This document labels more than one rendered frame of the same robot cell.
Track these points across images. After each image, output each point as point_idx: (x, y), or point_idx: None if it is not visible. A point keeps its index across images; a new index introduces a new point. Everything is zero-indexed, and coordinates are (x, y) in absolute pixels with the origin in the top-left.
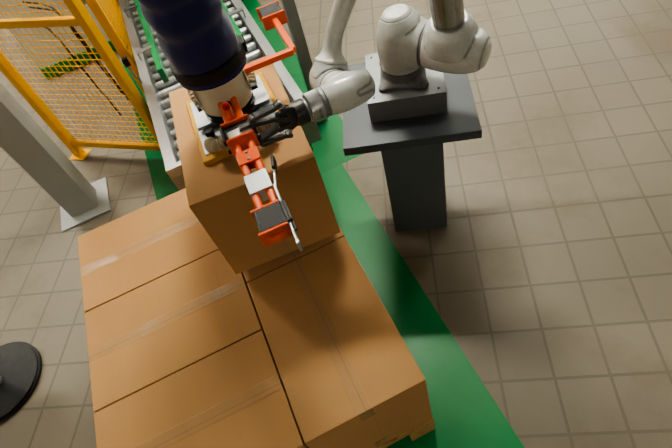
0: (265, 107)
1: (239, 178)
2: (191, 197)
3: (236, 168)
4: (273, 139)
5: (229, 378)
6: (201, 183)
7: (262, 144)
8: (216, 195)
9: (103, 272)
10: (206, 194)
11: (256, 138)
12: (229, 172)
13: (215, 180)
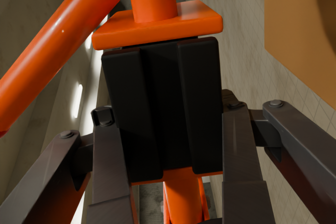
0: (3, 214)
1: (328, 70)
2: (266, 30)
3: (333, 12)
4: (297, 190)
5: None
6: (278, 0)
7: (264, 149)
8: (290, 71)
9: None
10: (279, 48)
11: (179, 178)
12: (317, 14)
13: (293, 16)
